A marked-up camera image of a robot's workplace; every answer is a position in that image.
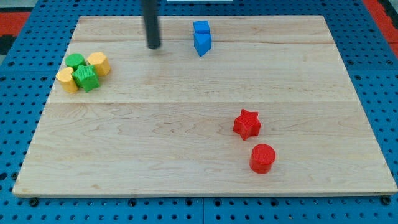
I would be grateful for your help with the green star block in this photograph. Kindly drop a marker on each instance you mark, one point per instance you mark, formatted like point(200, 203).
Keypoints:
point(86, 77)

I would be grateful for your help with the red cylinder block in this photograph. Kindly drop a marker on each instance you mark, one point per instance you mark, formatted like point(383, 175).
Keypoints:
point(262, 158)

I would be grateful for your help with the red star block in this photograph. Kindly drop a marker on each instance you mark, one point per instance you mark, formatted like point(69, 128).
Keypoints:
point(247, 124)

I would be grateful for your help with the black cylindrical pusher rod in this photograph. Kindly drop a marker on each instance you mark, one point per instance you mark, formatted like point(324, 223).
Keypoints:
point(151, 23)

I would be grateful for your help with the yellow hexagon block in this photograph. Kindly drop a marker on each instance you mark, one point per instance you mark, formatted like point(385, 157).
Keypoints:
point(100, 62)

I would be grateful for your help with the blue triangle block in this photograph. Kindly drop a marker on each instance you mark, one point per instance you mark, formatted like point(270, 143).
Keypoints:
point(202, 43)

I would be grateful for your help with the green cylinder block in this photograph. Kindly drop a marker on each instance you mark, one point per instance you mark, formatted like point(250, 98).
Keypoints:
point(75, 60)

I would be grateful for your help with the yellow heart block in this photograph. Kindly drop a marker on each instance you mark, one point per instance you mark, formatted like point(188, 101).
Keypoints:
point(66, 80)

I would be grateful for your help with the blue cube block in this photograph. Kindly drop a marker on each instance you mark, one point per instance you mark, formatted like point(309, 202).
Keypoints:
point(201, 27)

